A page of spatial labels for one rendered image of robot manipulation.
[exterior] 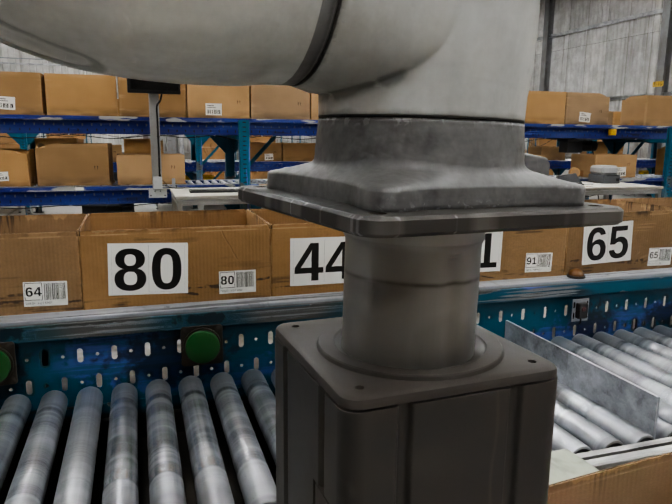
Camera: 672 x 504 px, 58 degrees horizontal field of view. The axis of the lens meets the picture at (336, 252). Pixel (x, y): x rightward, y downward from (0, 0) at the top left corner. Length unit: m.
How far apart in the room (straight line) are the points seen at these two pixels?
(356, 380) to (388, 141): 0.17
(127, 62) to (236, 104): 5.52
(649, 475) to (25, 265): 1.12
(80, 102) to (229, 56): 5.49
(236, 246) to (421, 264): 0.93
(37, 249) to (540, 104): 6.35
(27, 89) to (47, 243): 4.61
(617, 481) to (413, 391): 0.48
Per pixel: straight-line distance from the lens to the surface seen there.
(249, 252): 1.34
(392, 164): 0.40
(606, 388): 1.30
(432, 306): 0.44
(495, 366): 0.48
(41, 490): 1.04
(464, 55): 0.41
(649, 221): 1.86
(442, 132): 0.40
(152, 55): 0.37
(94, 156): 5.58
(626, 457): 1.13
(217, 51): 0.37
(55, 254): 1.33
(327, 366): 0.46
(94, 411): 1.23
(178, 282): 1.34
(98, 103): 5.84
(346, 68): 0.40
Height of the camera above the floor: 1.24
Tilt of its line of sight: 11 degrees down
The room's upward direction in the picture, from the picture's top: 1 degrees clockwise
